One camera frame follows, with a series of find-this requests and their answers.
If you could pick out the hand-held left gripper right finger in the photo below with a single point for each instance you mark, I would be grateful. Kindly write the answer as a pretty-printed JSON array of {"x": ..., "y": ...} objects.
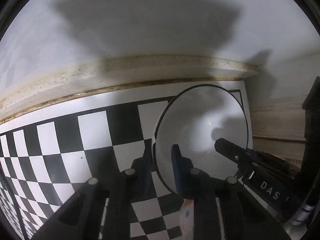
[{"x": 177, "y": 170}]

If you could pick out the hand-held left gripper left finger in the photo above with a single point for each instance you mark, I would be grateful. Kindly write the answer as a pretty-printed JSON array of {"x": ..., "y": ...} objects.
[{"x": 143, "y": 177}]

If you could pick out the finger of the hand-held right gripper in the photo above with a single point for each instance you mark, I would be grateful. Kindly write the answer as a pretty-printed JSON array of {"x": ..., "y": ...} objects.
[{"x": 232, "y": 151}]

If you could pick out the white bowl red floral print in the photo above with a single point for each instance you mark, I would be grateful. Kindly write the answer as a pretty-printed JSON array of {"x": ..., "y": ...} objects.
[{"x": 200, "y": 120}]

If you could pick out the black and white checkered tablecloth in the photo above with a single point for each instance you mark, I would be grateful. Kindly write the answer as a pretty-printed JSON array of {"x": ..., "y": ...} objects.
[{"x": 92, "y": 130}]

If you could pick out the beige counter backsplash strip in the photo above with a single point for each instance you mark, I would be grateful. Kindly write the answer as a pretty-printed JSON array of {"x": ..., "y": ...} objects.
[{"x": 125, "y": 72}]

